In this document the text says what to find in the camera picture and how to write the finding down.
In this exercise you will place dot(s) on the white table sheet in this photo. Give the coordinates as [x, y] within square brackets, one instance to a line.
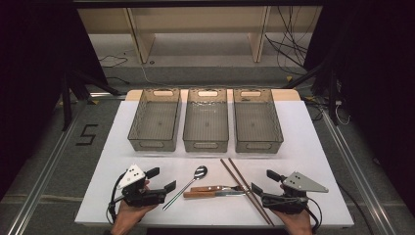
[212, 215]

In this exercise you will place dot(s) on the brown wooden chopstick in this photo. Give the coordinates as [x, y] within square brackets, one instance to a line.
[241, 176]
[233, 176]

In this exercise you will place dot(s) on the person's right hand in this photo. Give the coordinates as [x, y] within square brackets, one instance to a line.
[298, 224]

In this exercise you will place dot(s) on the light wooden shelf unit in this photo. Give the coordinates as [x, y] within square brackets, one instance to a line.
[195, 19]

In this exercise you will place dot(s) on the metal spoon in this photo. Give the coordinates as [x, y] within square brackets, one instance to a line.
[200, 172]

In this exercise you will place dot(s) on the black metal stand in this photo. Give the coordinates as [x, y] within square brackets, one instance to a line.
[332, 98]
[67, 104]

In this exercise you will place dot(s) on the long aluminium rail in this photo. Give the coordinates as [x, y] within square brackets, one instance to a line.
[42, 182]
[355, 169]

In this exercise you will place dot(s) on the short aluminium rail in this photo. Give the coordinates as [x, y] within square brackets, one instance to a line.
[107, 95]

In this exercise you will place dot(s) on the black curtain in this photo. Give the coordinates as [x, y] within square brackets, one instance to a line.
[375, 81]
[32, 81]

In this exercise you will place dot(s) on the yellow tape piece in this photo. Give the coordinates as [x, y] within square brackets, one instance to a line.
[93, 102]
[289, 78]

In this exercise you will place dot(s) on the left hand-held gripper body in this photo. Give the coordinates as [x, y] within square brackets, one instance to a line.
[143, 197]

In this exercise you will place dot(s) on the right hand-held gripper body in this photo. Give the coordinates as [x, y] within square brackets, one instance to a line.
[287, 202]

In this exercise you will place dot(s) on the translucent grey plastic bin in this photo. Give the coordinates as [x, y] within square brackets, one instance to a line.
[206, 122]
[153, 120]
[257, 122]

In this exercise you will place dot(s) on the person's left hand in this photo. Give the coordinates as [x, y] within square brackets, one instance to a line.
[127, 217]

